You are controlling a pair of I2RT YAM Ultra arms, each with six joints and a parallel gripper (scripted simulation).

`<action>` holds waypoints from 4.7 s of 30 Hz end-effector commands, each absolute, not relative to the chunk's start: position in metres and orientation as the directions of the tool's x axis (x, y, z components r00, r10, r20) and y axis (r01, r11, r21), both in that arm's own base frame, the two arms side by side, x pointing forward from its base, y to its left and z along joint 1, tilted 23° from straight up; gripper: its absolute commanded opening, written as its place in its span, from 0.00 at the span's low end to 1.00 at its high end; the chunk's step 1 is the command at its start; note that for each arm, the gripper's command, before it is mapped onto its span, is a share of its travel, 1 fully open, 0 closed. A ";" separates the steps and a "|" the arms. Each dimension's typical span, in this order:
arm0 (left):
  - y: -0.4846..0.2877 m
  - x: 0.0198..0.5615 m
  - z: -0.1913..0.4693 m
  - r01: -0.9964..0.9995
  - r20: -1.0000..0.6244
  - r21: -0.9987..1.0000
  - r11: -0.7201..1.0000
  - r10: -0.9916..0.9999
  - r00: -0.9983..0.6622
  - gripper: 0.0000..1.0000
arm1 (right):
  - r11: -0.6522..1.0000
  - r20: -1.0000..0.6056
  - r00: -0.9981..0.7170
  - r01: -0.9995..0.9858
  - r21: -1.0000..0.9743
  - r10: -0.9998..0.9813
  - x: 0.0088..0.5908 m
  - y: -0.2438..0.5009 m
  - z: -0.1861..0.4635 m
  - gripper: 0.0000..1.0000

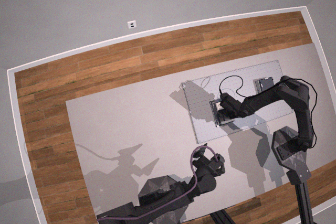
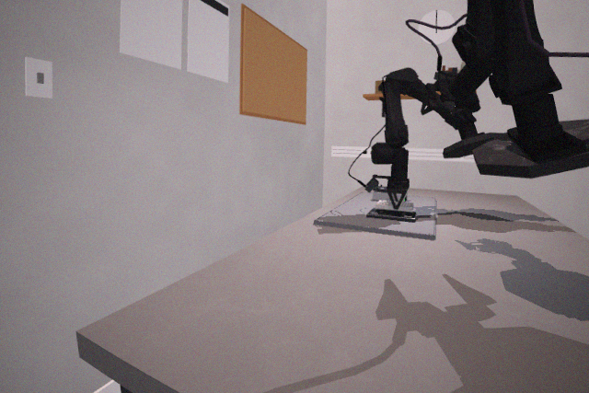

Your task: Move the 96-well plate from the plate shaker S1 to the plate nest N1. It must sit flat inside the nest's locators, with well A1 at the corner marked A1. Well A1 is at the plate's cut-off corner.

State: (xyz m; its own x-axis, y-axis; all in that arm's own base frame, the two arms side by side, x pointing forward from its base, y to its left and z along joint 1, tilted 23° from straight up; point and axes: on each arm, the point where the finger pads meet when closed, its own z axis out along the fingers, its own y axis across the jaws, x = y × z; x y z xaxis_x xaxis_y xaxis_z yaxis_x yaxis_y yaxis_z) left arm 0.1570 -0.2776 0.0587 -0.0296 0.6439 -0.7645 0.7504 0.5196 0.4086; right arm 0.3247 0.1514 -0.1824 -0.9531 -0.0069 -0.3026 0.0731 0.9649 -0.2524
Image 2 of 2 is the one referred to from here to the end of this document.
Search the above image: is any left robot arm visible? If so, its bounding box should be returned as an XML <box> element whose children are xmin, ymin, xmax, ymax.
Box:
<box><xmin>452</xmin><ymin>0</ymin><xmax>586</xmax><ymax>161</ymax></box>

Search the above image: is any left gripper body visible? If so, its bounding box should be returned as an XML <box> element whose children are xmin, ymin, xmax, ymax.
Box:
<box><xmin>426</xmin><ymin>68</ymin><xmax>481</xmax><ymax>110</ymax></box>

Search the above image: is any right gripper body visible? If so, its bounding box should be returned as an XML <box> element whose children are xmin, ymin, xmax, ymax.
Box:
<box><xmin>366</xmin><ymin>164</ymin><xmax>410</xmax><ymax>190</ymax></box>

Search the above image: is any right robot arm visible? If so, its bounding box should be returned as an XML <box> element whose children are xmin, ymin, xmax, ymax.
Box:
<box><xmin>371</xmin><ymin>67</ymin><xmax>485</xmax><ymax>168</ymax></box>

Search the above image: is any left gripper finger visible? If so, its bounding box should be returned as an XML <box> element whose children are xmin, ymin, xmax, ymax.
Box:
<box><xmin>451</xmin><ymin>107</ymin><xmax>478</xmax><ymax>118</ymax></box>
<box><xmin>421</xmin><ymin>87</ymin><xmax>439</xmax><ymax>115</ymax></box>

